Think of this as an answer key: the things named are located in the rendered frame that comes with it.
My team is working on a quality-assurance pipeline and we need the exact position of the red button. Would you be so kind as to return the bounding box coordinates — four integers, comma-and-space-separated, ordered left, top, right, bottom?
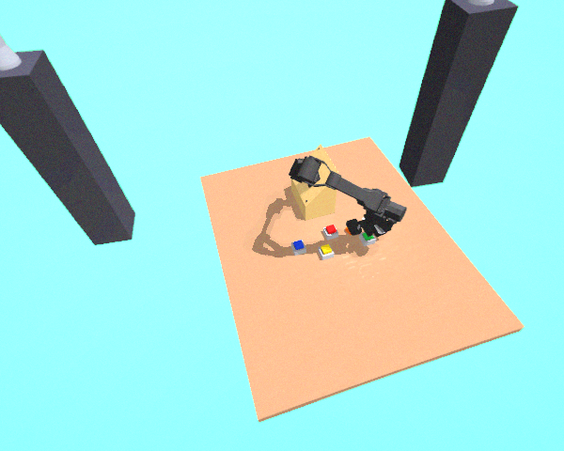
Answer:
323, 225, 338, 240

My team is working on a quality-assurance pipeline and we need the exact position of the blue button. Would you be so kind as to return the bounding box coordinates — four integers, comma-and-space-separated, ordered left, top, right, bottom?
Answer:
291, 240, 306, 256

